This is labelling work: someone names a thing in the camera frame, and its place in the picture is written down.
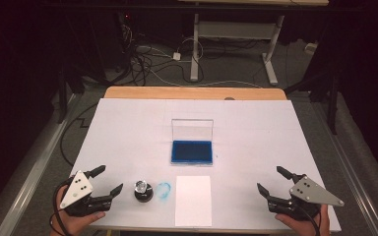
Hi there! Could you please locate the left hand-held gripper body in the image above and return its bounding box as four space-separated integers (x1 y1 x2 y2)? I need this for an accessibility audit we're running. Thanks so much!
58 169 113 218

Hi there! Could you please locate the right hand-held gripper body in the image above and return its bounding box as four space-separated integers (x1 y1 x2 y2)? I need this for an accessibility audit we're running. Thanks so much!
266 172 346 221

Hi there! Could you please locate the black round stamp clear knob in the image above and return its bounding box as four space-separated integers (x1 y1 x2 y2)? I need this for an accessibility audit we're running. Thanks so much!
133 179 155 204

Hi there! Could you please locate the small white paper sheet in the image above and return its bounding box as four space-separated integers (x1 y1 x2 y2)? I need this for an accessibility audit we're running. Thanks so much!
174 175 213 228

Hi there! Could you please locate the blue ink pad clear lid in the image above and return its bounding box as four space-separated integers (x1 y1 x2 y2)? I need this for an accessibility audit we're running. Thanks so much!
170 118 215 166

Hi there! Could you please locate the person's left hand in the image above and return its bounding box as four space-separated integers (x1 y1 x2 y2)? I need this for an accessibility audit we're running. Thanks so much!
49 184 106 236

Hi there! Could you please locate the person's right hand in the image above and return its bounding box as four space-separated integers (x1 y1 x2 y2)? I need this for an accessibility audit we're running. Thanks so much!
275 205 332 236

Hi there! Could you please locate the black stand leg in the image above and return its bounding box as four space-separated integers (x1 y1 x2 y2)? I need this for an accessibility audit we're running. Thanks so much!
56 62 70 125
326 70 341 136

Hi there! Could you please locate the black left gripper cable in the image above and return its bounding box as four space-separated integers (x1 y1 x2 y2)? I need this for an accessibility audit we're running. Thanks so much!
48 176 77 236

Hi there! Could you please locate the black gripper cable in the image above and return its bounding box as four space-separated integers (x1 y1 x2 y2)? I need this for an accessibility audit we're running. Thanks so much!
294 205 323 236
48 176 77 236

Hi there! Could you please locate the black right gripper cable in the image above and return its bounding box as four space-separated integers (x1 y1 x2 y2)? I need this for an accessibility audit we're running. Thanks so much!
294 205 323 236

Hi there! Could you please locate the black floor cable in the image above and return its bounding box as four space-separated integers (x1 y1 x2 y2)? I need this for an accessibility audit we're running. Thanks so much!
59 102 98 167

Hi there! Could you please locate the grey metal floor rail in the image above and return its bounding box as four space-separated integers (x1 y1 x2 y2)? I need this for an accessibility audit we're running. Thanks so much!
309 101 378 236
0 92 83 236

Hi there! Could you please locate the tangle of black cables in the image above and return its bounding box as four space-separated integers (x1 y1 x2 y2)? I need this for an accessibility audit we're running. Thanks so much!
116 13 208 87

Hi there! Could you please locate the white desk frame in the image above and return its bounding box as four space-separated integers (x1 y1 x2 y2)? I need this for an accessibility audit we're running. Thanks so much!
178 0 330 87

